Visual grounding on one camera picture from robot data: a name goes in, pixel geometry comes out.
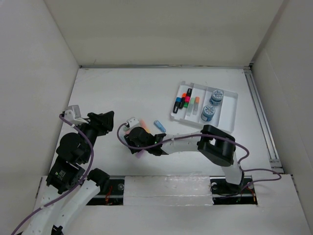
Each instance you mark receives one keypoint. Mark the purple cap pastel highlighter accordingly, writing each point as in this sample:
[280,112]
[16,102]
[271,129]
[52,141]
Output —
[140,154]

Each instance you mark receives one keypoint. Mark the orange cap black highlighter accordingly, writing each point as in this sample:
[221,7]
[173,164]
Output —
[183,98]

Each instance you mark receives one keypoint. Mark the peach cap pastel highlighter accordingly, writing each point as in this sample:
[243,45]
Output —
[196,105]

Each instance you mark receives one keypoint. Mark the aluminium frame rail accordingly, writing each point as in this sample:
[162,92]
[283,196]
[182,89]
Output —
[273,155]

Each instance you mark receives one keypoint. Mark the blue correction tape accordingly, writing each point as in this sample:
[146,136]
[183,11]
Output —
[159,126]

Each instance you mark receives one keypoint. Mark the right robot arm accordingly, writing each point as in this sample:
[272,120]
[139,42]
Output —
[216,145]

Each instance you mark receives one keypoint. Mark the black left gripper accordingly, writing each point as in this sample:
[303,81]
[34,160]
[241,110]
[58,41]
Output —
[102,122]

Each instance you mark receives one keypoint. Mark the white compartment organizer tray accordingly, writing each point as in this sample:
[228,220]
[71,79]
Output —
[225,114]

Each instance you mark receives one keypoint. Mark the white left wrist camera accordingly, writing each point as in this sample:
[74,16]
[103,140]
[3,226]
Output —
[72,114]

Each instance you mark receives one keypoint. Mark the green cap pastel highlighter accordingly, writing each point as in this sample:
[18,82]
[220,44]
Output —
[190,106]

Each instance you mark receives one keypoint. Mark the blue cap black highlighter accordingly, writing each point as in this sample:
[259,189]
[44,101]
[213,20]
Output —
[176,105]

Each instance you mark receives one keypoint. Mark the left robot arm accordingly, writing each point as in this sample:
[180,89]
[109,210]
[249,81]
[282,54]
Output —
[71,182]

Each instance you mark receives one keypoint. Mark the yellow pastel highlighter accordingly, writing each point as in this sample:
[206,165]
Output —
[144,125]

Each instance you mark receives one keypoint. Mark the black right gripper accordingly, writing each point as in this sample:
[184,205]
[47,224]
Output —
[130,142]

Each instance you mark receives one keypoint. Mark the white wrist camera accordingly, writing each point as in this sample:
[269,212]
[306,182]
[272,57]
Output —
[72,114]
[131,123]

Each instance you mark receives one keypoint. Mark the pink cap black highlighter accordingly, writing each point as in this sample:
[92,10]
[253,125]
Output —
[188,95]

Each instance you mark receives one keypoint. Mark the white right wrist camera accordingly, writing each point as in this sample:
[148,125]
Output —
[131,123]

